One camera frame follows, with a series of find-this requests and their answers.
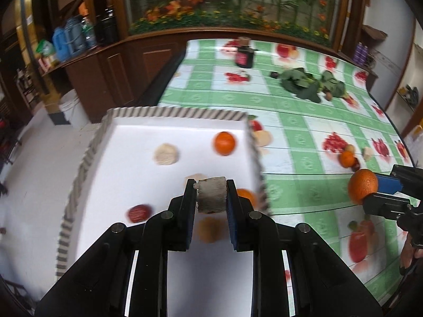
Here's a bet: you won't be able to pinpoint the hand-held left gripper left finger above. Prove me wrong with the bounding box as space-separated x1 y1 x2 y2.
35 178 198 317

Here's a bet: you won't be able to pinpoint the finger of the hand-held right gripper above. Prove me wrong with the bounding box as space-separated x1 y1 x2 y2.
362 193 413 220
377 164 423 195

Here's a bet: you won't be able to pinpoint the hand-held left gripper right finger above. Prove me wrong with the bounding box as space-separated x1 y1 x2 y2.
226 178 384 317

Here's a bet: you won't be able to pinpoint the large orange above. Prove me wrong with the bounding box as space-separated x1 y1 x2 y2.
348 168 379 205

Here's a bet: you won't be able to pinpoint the dark orange tangerine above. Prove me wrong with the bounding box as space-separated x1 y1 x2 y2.
236 188 258 210
212 131 237 156

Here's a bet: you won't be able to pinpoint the beige biscuit block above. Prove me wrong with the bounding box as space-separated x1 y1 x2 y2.
196 177 228 213
153 143 181 166

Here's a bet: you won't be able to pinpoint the dark red lychee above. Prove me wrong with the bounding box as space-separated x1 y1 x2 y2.
127 204 153 223

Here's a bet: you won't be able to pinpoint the white tray with striped rim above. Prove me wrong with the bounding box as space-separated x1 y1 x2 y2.
56 106 269 317

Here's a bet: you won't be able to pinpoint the person's right hand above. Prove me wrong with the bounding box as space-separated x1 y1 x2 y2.
400 233 423 276

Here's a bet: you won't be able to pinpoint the small tangerine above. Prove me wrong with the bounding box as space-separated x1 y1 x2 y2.
340 151 356 168

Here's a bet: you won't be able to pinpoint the green fruit-print tablecloth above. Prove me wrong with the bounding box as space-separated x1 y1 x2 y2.
158 38 415 317

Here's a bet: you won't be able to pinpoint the dark shoes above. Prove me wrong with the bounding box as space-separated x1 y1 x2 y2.
405 85 420 104

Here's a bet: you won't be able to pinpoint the green bok choy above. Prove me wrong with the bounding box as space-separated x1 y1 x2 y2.
319 70 346 98
280 68 322 104

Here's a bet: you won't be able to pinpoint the brown wooden cabinet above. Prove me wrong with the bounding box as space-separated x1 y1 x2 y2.
40 30 189 123

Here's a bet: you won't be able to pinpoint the white plastic bucket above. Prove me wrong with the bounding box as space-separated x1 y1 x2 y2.
59 89 90 128

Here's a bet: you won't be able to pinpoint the black jar with red label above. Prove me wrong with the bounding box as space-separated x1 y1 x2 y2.
235 46 255 69

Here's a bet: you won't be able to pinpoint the black pot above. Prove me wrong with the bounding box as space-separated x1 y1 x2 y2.
96 8 119 45

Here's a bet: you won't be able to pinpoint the green plastic bottle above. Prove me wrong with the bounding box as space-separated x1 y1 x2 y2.
81 15 97 49

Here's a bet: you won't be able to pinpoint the blue plastic jug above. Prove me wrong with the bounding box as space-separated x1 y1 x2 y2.
52 26 70 63

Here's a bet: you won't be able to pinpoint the blue water bottle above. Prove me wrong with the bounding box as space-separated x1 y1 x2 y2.
64 16 85 57

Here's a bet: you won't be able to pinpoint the flower landscape glass panel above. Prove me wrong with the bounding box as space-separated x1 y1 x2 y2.
122 0 344 48

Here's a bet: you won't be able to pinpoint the green packet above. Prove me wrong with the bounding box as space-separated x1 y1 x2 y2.
36 39 57 68

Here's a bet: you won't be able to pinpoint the wooden wall shelf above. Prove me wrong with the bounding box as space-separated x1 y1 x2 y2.
362 25 388 42

